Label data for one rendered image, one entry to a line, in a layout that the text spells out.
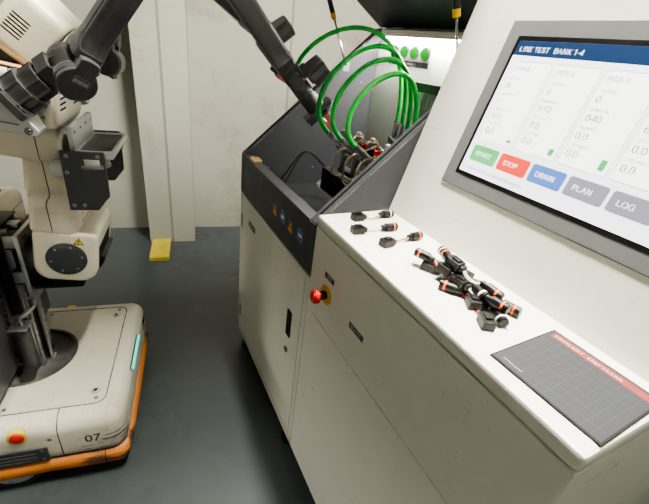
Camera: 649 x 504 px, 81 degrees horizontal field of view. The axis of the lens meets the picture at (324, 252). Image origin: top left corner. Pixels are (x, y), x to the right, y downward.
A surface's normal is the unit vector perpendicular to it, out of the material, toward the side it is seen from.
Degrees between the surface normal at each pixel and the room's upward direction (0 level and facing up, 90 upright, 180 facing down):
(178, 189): 90
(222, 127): 90
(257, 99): 90
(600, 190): 76
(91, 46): 104
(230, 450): 0
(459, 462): 90
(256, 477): 0
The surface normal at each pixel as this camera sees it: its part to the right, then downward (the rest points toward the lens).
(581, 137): -0.84, -0.10
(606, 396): 0.12, -0.88
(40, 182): 0.29, 0.48
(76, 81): 0.50, 0.77
